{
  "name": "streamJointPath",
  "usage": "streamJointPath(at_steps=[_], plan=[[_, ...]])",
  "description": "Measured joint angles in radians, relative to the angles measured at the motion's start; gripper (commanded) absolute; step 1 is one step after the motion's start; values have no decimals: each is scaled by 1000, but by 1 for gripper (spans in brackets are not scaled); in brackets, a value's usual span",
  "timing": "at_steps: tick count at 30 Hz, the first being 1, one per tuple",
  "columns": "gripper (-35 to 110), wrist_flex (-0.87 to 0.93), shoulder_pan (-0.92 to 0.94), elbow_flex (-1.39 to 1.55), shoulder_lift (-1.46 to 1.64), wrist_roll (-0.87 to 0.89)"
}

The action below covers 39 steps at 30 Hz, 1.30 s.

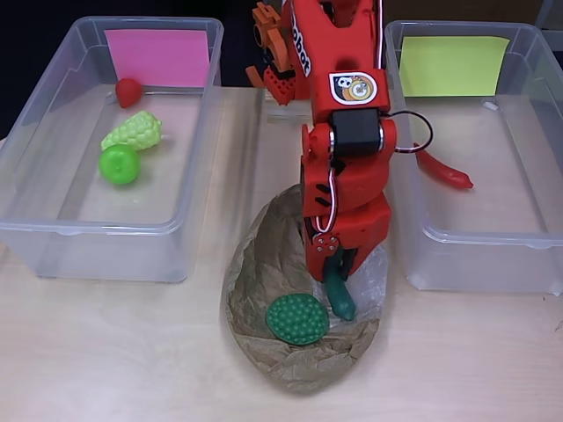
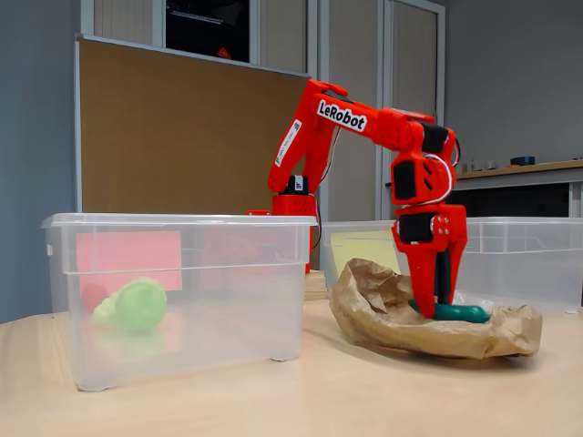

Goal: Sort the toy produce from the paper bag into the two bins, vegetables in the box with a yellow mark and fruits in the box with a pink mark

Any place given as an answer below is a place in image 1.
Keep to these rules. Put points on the pink paper note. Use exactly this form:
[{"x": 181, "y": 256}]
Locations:
[{"x": 158, "y": 59}]

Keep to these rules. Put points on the bright green toy apple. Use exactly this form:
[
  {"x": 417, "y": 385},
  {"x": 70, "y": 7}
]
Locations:
[{"x": 119, "y": 165}]

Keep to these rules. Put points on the orange printed clamp part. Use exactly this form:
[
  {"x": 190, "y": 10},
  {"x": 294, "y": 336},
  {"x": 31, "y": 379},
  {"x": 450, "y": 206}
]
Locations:
[{"x": 275, "y": 44}]

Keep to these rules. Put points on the wooden base block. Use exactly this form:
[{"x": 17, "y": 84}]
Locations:
[{"x": 286, "y": 115}]

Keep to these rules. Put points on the crumpled brown paper bag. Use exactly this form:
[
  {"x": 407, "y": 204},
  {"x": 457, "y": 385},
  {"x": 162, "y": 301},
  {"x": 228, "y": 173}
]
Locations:
[{"x": 308, "y": 369}]

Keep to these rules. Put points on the dark green bumpy toy broccoli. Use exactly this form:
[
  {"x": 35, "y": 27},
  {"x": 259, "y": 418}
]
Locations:
[{"x": 298, "y": 320}]

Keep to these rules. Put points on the dark green toy cucumber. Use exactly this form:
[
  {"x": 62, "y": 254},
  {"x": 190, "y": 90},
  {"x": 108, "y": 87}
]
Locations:
[{"x": 341, "y": 299}]

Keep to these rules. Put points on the light green toy grapes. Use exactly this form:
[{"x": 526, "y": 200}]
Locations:
[{"x": 138, "y": 129}]

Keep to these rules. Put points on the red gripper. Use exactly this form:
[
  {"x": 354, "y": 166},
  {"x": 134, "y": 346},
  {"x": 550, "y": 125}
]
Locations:
[{"x": 358, "y": 226}]

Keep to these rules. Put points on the red toy strawberry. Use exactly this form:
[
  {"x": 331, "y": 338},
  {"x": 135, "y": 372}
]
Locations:
[{"x": 128, "y": 93}]

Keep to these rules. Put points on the grey furniture frame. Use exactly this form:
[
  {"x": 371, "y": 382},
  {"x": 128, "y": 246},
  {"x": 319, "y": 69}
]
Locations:
[{"x": 550, "y": 13}]

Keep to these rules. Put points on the yellow paper note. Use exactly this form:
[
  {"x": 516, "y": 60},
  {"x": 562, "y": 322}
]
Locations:
[{"x": 453, "y": 66}]

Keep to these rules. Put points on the clear plastic bin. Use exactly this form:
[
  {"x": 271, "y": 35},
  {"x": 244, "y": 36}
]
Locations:
[
  {"x": 110, "y": 255},
  {"x": 484, "y": 268}
]

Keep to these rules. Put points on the red toy chili pepper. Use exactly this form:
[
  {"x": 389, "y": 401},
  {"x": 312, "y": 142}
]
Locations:
[{"x": 444, "y": 173}]

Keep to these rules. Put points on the red printed robot arm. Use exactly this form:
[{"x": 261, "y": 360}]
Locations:
[{"x": 347, "y": 44}]

